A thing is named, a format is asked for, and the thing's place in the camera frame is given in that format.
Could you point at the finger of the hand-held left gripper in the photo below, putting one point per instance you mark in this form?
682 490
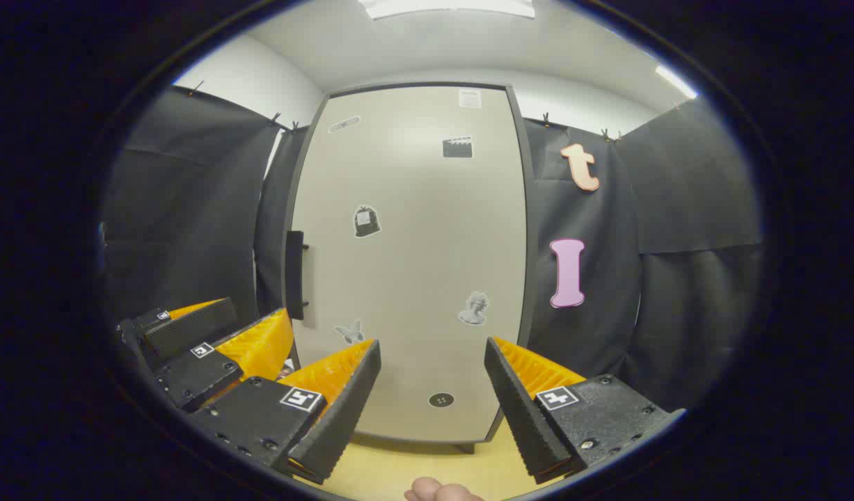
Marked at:
197 376
190 327

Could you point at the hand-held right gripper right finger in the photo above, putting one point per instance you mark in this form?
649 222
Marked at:
520 424

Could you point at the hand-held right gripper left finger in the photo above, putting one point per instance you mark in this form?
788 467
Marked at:
343 417

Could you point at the grey cabinet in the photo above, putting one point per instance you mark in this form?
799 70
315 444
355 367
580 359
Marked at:
531 278

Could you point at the black backdrop cloth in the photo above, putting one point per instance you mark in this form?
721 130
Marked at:
190 209

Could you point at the long ceiling light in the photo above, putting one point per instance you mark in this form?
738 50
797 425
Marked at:
447 7
676 81

